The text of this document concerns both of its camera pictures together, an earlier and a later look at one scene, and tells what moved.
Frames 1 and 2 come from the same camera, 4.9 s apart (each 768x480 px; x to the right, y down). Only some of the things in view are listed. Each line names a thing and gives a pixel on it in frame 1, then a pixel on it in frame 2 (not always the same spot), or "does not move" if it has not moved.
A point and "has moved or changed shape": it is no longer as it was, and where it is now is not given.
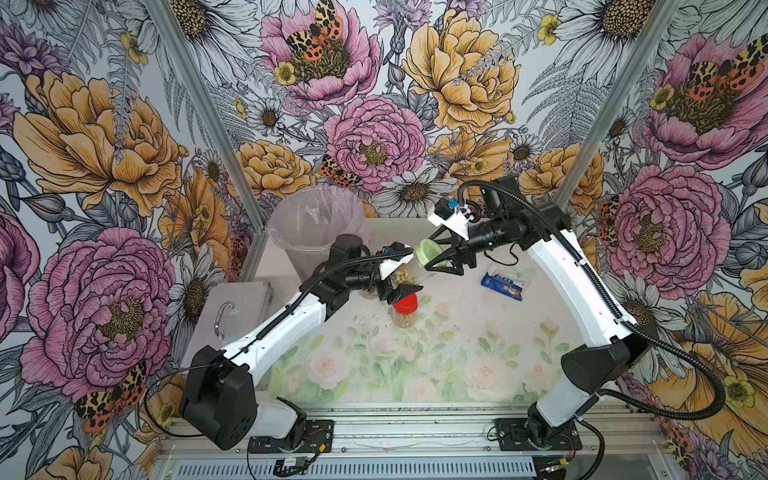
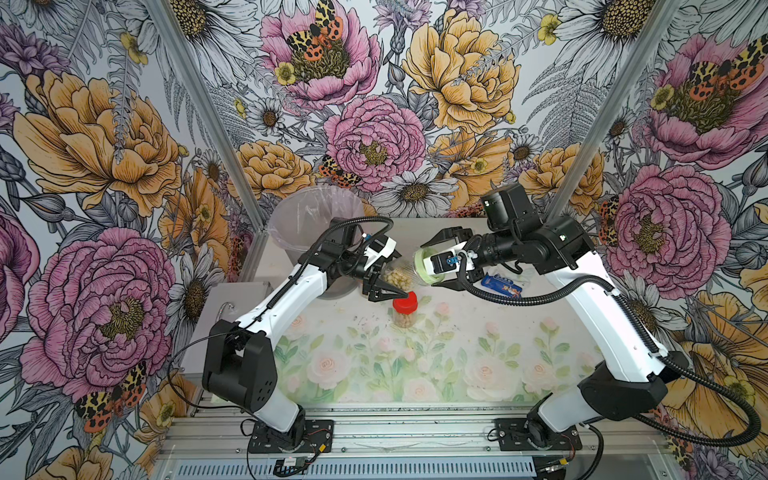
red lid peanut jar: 404,311 does not move
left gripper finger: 388,266 to 381,249
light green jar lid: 427,250 has moved or changed shape
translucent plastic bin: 305,221 does not move
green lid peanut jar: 414,272 has moved or changed shape
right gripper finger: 453,261 to 455,284
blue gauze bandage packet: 502,285 does not move
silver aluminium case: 227,312 does not move
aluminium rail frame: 437,442 does not move
